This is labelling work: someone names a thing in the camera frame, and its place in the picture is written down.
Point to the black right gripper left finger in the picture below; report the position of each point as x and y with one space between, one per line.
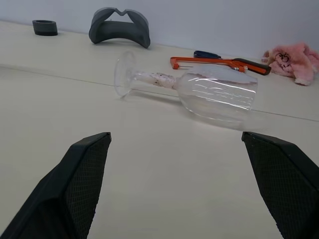
62 189

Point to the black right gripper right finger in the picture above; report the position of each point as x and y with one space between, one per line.
289 184

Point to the pink plush toy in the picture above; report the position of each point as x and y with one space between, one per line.
294 62

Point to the grey curved visor shell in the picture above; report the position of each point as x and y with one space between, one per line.
117 30

